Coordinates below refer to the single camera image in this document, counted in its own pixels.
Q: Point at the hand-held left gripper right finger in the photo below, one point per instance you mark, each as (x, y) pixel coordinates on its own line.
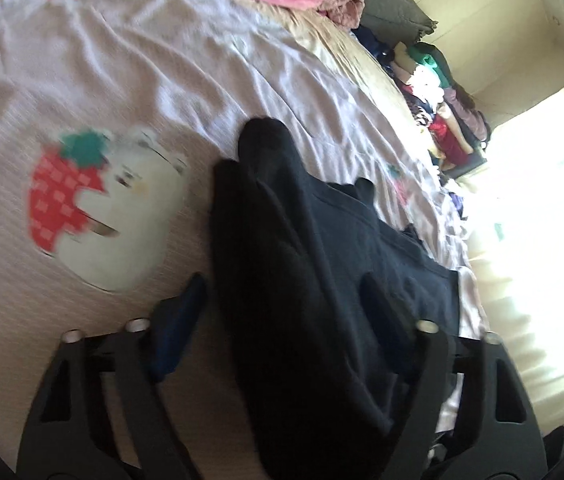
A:
(392, 325)

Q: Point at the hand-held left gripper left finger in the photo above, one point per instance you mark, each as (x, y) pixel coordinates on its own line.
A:
(176, 330)

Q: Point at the black garment with orange cuffs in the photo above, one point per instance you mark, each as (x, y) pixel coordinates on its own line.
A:
(302, 260)

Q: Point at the pile of folded clothes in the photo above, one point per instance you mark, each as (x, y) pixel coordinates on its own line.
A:
(437, 95)

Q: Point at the lilac strawberry print blanket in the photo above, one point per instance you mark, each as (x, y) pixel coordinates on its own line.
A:
(161, 60)

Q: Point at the beige bed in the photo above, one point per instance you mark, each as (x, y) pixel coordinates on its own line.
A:
(342, 55)

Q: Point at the pink floral garment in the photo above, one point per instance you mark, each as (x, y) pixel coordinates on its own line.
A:
(342, 2)

